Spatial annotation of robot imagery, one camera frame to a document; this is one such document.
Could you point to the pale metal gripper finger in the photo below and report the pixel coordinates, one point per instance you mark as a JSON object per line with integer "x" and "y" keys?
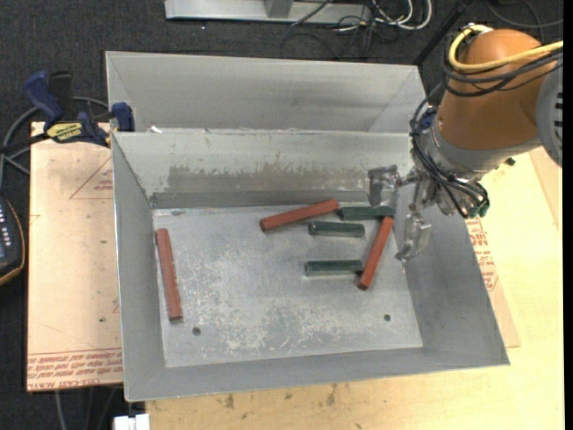
{"x": 377, "y": 184}
{"x": 414, "y": 235}

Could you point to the grey metal bin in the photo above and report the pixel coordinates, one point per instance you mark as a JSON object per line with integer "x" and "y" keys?
{"x": 268, "y": 294}

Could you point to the dark green flat block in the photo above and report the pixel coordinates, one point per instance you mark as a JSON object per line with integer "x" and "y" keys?
{"x": 336, "y": 229}
{"x": 333, "y": 268}
{"x": 360, "y": 213}

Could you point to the red-brown flat block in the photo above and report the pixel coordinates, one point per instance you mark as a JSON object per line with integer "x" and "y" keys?
{"x": 169, "y": 276}
{"x": 377, "y": 253}
{"x": 299, "y": 215}

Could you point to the brown cardboard board red print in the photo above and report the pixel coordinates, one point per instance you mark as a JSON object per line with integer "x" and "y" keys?
{"x": 67, "y": 262}

